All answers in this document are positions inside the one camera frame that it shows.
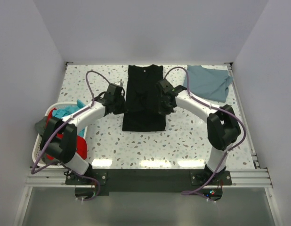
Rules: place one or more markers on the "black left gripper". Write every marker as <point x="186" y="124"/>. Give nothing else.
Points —
<point x="119" y="106"/>

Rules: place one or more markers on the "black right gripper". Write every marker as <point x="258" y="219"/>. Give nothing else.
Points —
<point x="164" y="105"/>

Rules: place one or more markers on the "black t-shirt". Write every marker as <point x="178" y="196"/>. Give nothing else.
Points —
<point x="142" y="100"/>

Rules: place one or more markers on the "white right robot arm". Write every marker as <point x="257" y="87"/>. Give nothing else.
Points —
<point x="222" y="125"/>

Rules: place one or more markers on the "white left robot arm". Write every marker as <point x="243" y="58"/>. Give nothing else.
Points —
<point x="59" y="139"/>

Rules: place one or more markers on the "folded grey-blue t-shirt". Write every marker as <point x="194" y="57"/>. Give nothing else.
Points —
<point x="211" y="84"/>

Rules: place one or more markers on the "turquoise t-shirt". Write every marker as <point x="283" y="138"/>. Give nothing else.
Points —
<point x="64" y="109"/>

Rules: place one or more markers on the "red t-shirt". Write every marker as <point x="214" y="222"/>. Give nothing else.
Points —
<point x="81" y="147"/>

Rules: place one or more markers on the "dark grey t-shirt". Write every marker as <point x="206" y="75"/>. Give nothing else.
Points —
<point x="40" y="126"/>

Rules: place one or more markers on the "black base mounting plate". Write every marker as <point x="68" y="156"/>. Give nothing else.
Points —
<point x="138" y="180"/>

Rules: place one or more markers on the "white laundry basket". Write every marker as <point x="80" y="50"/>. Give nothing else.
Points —
<point x="46" y="159"/>

